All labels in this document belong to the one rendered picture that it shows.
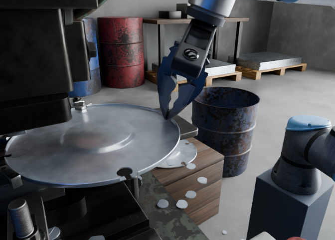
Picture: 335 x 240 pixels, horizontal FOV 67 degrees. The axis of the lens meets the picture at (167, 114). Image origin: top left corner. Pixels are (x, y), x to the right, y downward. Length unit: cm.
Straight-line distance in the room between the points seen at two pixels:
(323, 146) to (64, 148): 65
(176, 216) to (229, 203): 103
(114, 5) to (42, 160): 359
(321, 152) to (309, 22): 469
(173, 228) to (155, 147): 15
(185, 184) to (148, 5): 333
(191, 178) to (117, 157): 77
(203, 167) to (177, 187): 15
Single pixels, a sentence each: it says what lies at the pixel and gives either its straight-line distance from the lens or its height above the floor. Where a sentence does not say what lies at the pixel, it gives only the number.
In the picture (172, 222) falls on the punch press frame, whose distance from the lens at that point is 48.
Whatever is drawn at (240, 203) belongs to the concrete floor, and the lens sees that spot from 153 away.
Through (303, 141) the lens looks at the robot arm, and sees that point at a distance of 84.
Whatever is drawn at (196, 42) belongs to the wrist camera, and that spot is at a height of 94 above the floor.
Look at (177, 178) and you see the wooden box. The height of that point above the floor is 34.
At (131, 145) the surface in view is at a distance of 42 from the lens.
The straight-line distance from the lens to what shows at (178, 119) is 52.
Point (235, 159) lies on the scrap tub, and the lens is 164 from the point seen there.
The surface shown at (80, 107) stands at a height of 79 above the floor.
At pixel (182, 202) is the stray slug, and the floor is 65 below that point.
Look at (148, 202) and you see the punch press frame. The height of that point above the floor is 65.
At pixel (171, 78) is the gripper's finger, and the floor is 87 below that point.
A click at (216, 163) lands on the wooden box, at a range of 121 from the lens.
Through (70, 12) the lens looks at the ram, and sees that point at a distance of 34.
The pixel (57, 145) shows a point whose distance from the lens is 46.
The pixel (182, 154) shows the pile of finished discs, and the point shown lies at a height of 35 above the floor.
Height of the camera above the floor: 99
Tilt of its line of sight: 23 degrees down
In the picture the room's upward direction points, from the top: straight up
